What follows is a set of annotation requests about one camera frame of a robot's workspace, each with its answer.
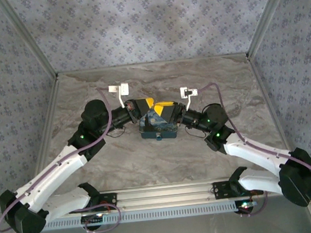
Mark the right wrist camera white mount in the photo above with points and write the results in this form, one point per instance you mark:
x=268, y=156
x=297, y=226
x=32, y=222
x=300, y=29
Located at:
x=189, y=91

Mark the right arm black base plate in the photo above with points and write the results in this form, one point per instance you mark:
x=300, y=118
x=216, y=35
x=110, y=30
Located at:
x=221, y=190

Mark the aluminium table edge rail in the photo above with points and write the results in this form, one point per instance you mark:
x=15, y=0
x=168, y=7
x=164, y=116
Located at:
x=262, y=87
x=49, y=110

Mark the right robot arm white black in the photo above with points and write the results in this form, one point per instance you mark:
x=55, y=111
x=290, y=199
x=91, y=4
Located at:
x=258, y=150

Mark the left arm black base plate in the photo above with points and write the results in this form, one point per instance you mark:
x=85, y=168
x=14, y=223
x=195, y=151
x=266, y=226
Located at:
x=108, y=199

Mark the aluminium corner post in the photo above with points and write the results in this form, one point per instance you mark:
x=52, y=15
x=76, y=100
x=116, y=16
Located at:
x=267, y=15
x=30, y=37

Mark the starry night print tin box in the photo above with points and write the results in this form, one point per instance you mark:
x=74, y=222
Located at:
x=152, y=126

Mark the wide aluminium base rail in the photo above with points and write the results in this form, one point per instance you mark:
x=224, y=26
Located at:
x=166, y=195

